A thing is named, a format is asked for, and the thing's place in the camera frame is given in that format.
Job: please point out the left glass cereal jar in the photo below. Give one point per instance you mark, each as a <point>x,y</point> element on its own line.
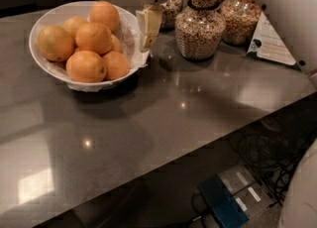
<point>170,9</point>

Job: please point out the orange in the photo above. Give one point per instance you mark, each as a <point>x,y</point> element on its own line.
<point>55,43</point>
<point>94,37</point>
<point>117,65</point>
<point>72,25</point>
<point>86,67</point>
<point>105,13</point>

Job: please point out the glass cereal jar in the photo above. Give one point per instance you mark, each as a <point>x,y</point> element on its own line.
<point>199,29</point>
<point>241,18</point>
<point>170,9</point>

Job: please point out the front glass cereal jar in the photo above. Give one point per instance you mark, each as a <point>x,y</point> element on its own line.
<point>199,29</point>

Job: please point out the white bowl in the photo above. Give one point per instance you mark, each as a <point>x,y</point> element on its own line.
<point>43,60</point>

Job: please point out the orange hidden at right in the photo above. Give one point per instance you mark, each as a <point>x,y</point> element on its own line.
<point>116,45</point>

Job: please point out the white allergen sign card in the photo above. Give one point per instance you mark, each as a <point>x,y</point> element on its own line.
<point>266,44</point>

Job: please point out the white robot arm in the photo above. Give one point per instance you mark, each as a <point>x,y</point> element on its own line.
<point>296,22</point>

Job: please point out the white paper bowl liner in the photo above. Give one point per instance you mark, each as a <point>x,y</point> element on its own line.
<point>132,45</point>

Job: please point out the blue box on floor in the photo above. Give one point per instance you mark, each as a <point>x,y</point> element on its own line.
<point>224,207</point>

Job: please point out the right glass cereal jar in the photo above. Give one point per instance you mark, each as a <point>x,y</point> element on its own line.
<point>241,18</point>

